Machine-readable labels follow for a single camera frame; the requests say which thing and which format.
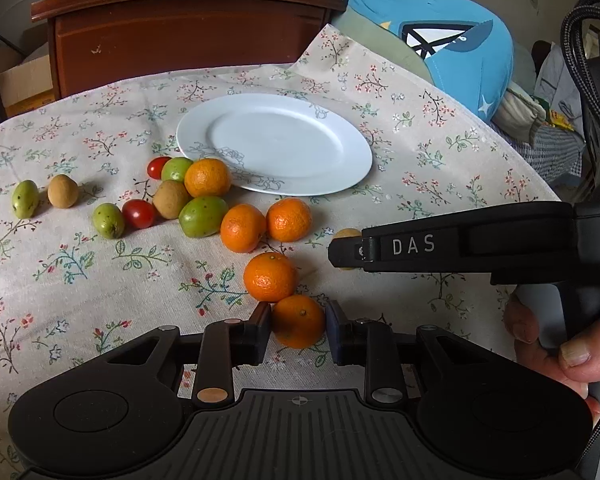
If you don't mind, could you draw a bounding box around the person's right hand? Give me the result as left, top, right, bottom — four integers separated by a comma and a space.
504, 296, 600, 422

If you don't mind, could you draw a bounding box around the open cardboard box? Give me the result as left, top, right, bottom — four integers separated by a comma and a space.
0, 44, 55, 117

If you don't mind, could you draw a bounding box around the floral tablecloth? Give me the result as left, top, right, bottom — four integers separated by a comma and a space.
0, 26, 553, 479

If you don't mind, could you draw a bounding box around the orange tangerine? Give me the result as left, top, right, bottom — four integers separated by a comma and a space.
220, 204, 266, 254
242, 252, 299, 302
184, 158, 232, 198
272, 295, 326, 350
265, 197, 312, 243

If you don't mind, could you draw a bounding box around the blue printed cushion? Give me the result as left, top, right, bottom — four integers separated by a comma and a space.
332, 0, 514, 122

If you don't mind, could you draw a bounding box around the white ceramic plate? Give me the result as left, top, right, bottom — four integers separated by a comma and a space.
176, 93, 373, 197

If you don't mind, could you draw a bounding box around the red cherry tomato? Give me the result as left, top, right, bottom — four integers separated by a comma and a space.
146, 156, 171, 180
122, 200, 156, 230

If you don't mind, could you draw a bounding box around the large green jujube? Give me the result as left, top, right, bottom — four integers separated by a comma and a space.
178, 196, 228, 238

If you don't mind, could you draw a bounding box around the brown wooden cabinet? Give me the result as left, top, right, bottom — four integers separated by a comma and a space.
31, 0, 347, 99

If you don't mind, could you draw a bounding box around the black braided cable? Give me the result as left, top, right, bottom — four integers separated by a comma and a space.
559, 0, 600, 111

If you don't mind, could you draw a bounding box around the brown longan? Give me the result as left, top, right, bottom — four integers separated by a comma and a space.
47, 174, 79, 209
152, 180, 192, 220
334, 228, 362, 240

